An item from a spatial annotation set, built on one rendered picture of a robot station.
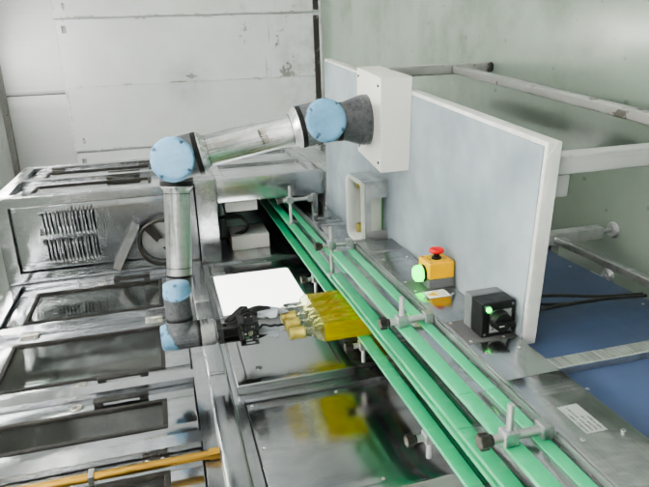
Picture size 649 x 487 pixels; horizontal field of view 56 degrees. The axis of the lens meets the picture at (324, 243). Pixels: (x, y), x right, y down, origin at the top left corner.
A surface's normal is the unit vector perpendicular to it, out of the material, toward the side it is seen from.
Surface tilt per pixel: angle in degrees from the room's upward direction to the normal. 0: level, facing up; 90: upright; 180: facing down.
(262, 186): 90
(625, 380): 90
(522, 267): 0
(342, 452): 90
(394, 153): 90
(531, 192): 0
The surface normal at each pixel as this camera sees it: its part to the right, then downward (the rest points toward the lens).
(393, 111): 0.26, 0.37
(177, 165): 0.05, 0.17
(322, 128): 0.30, 0.11
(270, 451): -0.04, -0.95
